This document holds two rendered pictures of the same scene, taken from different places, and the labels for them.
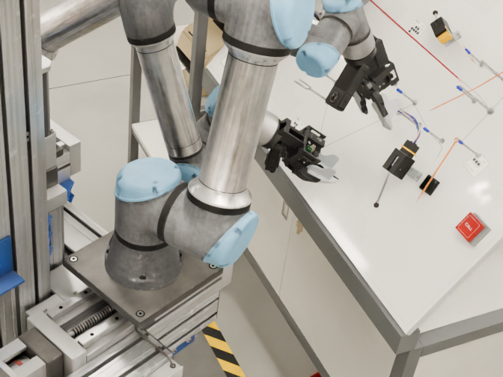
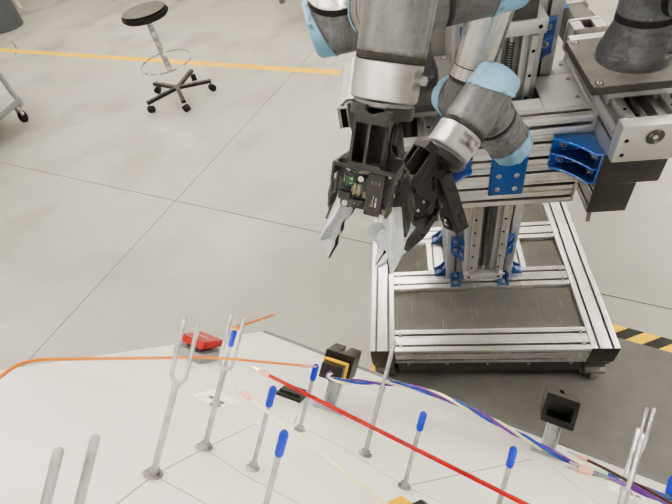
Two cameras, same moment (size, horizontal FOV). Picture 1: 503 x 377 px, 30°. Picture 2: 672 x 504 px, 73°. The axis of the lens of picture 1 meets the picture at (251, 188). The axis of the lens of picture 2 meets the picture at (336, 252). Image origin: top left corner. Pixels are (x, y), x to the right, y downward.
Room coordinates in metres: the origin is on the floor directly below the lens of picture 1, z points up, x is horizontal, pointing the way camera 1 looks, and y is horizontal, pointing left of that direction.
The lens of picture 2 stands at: (2.13, -0.45, 1.72)
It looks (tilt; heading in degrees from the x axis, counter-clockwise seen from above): 47 degrees down; 156
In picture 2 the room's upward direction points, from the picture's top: 13 degrees counter-clockwise
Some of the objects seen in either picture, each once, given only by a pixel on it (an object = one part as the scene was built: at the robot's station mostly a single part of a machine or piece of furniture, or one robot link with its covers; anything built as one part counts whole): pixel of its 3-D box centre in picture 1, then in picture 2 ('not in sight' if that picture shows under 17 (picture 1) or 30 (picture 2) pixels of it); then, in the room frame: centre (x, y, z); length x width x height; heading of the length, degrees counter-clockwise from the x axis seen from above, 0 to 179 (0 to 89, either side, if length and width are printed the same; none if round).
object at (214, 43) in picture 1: (222, 52); not in sight; (2.80, 0.16, 0.76); 0.30 x 0.21 x 0.20; 123
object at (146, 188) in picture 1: (150, 198); not in sight; (1.31, 0.18, 1.33); 0.13 x 0.12 x 0.14; 66
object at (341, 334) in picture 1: (334, 315); not in sight; (1.79, -0.27, 0.60); 0.55 x 0.03 x 0.39; 30
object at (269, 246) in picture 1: (250, 191); not in sight; (2.27, 0.00, 0.60); 0.55 x 0.02 x 0.39; 30
